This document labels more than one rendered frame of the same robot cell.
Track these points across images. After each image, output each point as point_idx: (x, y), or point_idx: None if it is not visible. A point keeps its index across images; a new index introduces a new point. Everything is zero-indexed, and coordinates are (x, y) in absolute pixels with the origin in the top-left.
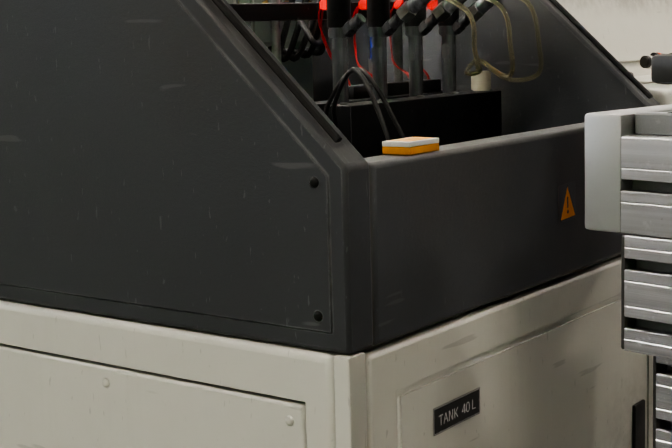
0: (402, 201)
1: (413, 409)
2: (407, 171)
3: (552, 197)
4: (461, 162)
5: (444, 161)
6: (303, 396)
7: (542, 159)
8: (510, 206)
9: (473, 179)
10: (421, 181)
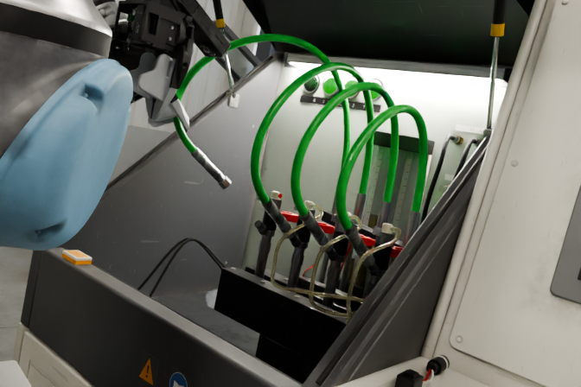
0: (50, 274)
1: (34, 377)
2: (54, 262)
3: (137, 353)
4: (80, 278)
5: (72, 270)
6: None
7: (133, 320)
8: (104, 329)
9: (85, 293)
10: (60, 271)
